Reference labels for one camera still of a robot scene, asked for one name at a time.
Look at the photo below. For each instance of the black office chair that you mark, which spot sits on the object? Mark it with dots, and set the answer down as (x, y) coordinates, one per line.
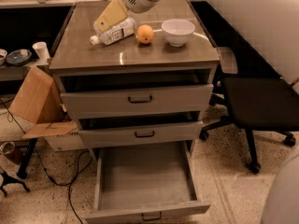
(256, 97)

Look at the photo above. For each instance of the grey drawer cabinet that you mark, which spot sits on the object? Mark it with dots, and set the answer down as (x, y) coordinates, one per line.
(76, 56)

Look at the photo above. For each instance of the white ceramic bowl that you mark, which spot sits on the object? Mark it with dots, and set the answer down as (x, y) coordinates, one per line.
(177, 31)

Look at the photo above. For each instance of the grey top drawer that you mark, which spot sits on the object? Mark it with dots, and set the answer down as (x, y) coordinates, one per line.
(119, 95)

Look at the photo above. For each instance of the dark blue plate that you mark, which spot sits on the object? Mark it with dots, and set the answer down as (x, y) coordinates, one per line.
(19, 57)

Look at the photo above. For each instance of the low grey side shelf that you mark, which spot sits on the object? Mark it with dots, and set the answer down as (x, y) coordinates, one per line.
(8, 73)

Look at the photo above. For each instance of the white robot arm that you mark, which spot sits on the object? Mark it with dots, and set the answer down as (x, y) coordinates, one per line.
(271, 27)

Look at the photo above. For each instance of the clear plastic bottle white cap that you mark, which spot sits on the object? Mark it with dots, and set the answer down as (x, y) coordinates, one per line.
(116, 33)

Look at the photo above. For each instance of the brown cardboard box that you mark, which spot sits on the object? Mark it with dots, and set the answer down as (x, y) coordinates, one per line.
(38, 101)

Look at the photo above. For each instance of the white paper cup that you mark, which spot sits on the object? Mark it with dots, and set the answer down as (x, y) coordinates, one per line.
(41, 50)

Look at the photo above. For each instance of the grey bottom drawer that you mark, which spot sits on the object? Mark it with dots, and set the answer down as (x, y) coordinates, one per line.
(144, 183)

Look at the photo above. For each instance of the brown cup on floor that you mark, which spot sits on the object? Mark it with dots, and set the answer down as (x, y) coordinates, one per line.
(11, 152)

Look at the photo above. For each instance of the black table leg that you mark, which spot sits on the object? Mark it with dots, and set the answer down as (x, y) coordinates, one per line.
(28, 147)

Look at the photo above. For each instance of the orange fruit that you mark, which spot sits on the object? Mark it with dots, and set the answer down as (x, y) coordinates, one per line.
(144, 34)

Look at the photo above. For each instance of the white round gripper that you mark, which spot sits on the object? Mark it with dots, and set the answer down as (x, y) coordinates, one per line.
(144, 0)

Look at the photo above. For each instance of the white bowl at left edge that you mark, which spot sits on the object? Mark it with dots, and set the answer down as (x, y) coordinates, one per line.
(3, 55)

